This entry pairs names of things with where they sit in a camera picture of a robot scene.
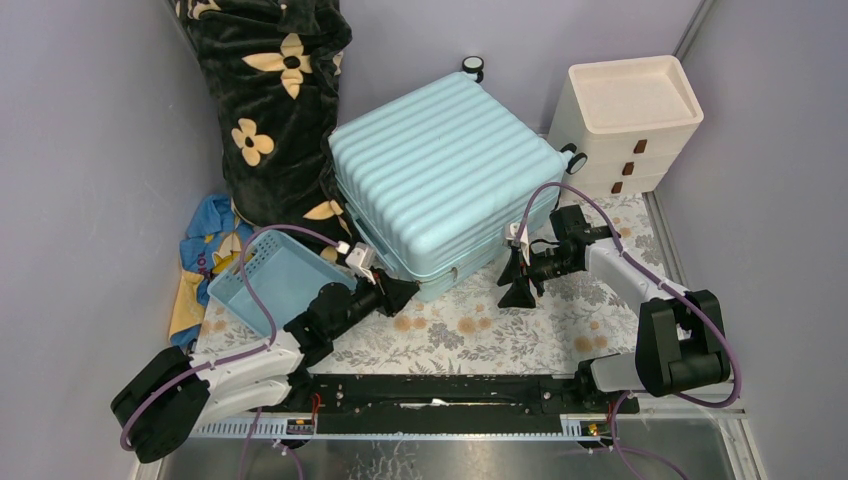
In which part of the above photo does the floral patterned floor mat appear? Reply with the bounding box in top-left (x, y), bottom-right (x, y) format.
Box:
top-left (192, 192), bottom-right (670, 376)

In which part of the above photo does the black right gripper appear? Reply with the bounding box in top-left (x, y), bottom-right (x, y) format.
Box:
top-left (497, 244), bottom-right (579, 310)

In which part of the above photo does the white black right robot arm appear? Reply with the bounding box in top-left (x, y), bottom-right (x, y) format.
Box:
top-left (497, 205), bottom-right (731, 412)

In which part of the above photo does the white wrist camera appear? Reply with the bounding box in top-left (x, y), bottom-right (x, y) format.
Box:
top-left (335, 241), bottom-right (376, 285)
top-left (504, 222), bottom-right (529, 250)

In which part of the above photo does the black floral plush blanket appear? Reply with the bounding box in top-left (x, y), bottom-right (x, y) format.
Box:
top-left (171, 0), bottom-right (358, 264)

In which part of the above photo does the light blue ribbed suitcase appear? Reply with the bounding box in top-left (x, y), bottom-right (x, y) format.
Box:
top-left (329, 71), bottom-right (587, 302)

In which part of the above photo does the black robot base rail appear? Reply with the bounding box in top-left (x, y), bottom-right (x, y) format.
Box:
top-left (194, 371), bottom-right (640, 446)

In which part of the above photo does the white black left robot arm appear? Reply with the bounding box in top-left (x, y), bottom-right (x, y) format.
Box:
top-left (110, 269), bottom-right (420, 463)

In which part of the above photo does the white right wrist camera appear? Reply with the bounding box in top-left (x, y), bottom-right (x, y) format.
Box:
top-left (504, 222), bottom-right (529, 250)

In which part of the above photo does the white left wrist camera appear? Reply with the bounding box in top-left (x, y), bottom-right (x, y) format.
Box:
top-left (335, 241), bottom-right (376, 285)

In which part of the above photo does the white three-drawer storage cabinet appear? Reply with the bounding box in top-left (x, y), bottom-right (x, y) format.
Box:
top-left (547, 55), bottom-right (704, 198)

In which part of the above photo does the light blue perforated plastic basket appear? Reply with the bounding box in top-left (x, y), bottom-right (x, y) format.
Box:
top-left (207, 231), bottom-right (356, 337)

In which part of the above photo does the blue yellow cloth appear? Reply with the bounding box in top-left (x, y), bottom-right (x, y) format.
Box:
top-left (168, 194), bottom-right (254, 348)

